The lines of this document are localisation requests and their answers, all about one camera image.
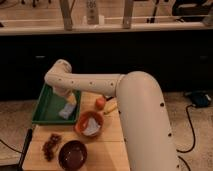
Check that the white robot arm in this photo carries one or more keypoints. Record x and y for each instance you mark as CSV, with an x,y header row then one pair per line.
x,y
143,113

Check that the green plastic tray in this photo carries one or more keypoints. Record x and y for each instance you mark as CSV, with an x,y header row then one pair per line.
x,y
49,105

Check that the yellow banana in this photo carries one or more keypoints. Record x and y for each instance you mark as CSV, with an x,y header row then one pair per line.
x,y
110,109

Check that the orange bowl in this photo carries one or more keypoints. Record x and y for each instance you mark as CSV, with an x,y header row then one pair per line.
x,y
83,121

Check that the white crumpled paper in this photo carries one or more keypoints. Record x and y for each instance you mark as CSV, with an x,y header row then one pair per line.
x,y
92,127

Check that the dark brown bowl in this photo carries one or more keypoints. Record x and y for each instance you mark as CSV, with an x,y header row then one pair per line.
x,y
72,155

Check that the bunch of red grapes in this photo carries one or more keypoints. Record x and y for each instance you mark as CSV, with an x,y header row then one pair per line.
x,y
50,145

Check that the black rod at table edge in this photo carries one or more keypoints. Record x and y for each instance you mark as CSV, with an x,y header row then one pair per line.
x,y
27,141

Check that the black power adapter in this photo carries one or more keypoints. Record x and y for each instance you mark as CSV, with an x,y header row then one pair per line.
x,y
200,99

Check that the white wooden shelf frame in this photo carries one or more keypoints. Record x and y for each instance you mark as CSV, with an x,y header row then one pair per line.
x,y
47,18

